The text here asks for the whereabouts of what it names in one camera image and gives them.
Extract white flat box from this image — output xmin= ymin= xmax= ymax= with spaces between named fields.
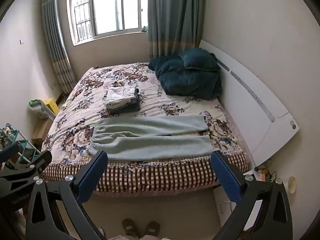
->
xmin=212 ymin=172 xmax=265 ymax=232

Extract narrow teal striped curtain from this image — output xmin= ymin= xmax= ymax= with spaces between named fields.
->
xmin=41 ymin=0 xmax=76 ymax=94

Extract grey folded garment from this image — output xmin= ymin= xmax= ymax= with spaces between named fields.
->
xmin=106 ymin=88 xmax=141 ymax=113

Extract green plastic bag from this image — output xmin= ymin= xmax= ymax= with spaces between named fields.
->
xmin=28 ymin=99 xmax=49 ymax=119

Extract dark teal quilt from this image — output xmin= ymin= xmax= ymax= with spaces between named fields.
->
xmin=148 ymin=54 xmax=223 ymax=100

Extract white framed window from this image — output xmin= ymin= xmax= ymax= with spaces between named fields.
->
xmin=66 ymin=0 xmax=150 ymax=46

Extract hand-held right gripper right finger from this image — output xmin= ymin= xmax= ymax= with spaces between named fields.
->
xmin=210 ymin=151 xmax=293 ymax=240

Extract dark teal pillow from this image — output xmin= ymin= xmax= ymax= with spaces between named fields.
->
xmin=178 ymin=48 xmax=222 ymax=71

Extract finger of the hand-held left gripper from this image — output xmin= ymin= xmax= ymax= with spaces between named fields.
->
xmin=0 ymin=145 xmax=21 ymax=163
xmin=15 ymin=151 xmax=53 ymax=180

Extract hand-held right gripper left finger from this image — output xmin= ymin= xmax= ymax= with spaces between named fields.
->
xmin=25 ymin=150 xmax=108 ymax=240

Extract wide teal striped curtain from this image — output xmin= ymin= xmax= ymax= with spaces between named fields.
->
xmin=147 ymin=0 xmax=207 ymax=62

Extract white folded garment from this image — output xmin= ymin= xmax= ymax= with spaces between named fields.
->
xmin=105 ymin=86 xmax=137 ymax=110

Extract light green fleece pants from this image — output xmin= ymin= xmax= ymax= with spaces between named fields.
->
xmin=92 ymin=115 xmax=213 ymax=161

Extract cream round wall disc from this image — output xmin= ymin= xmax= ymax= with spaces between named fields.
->
xmin=288 ymin=176 xmax=297 ymax=194

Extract yellow box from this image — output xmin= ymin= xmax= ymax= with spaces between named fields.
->
xmin=42 ymin=98 xmax=60 ymax=117

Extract teal storage rack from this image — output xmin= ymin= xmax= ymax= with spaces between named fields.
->
xmin=0 ymin=123 xmax=42 ymax=170

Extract white headboard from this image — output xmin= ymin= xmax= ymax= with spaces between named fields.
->
xmin=199 ymin=39 xmax=300 ymax=167

